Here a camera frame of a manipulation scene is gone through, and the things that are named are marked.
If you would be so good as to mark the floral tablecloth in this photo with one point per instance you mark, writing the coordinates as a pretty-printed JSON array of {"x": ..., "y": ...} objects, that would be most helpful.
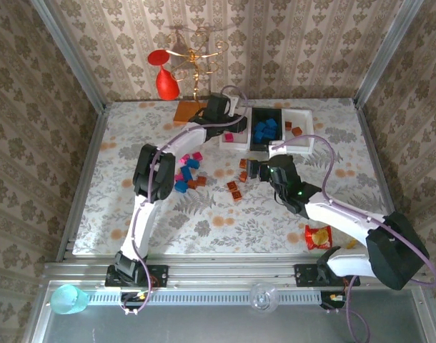
[{"x": 239, "y": 221}]

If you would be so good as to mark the aluminium frame post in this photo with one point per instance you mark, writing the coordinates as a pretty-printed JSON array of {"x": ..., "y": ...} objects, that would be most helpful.
[
  {"x": 71, "y": 57},
  {"x": 386, "y": 53}
]

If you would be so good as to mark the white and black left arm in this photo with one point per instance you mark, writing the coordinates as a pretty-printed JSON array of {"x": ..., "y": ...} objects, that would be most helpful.
[{"x": 143, "y": 221}]

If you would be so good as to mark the aluminium frame side rail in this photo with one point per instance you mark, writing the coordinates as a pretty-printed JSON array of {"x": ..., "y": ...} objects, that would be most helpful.
[
  {"x": 377, "y": 157},
  {"x": 82, "y": 186}
]

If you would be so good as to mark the white plastic bin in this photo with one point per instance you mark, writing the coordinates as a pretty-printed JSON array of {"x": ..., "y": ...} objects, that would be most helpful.
[
  {"x": 239, "y": 144},
  {"x": 305, "y": 143}
]

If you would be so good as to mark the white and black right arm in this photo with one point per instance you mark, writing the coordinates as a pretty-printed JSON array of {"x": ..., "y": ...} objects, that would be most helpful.
[{"x": 346, "y": 218}]

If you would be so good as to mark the teal plastic cup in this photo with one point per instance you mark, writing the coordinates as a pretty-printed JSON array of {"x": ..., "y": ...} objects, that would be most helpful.
[{"x": 68, "y": 299}]

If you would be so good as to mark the red snack packet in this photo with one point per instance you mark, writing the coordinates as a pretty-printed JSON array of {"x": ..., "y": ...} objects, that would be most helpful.
[{"x": 318, "y": 237}]

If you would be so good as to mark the metal tray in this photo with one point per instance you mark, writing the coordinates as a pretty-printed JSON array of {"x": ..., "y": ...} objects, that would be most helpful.
[{"x": 203, "y": 325}]

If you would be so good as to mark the black plastic bin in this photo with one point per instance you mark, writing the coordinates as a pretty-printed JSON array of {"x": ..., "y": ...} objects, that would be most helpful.
[{"x": 264, "y": 112}]

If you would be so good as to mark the long aluminium base rail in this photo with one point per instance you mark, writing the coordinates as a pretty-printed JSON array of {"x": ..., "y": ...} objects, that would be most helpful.
[{"x": 232, "y": 273}]

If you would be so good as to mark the small yellow piece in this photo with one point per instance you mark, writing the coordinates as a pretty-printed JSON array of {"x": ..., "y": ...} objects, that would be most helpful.
[{"x": 352, "y": 244}]

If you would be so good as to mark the clear glass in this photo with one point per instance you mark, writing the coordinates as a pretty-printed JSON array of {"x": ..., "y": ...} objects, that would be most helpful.
[{"x": 263, "y": 297}]

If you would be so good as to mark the red plastic wine glass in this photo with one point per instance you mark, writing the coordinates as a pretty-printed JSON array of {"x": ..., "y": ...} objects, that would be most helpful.
[{"x": 167, "y": 85}]

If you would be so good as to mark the pink lego brick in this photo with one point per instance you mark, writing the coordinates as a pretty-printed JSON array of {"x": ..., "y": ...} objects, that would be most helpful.
[
  {"x": 184, "y": 159},
  {"x": 197, "y": 156},
  {"x": 178, "y": 177},
  {"x": 228, "y": 137}
]

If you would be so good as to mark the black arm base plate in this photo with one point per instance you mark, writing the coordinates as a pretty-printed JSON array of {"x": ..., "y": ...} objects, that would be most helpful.
[
  {"x": 161, "y": 275},
  {"x": 303, "y": 275}
]

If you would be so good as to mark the blue two-by-four lego brick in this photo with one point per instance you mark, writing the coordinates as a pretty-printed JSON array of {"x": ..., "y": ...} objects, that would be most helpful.
[{"x": 193, "y": 163}]

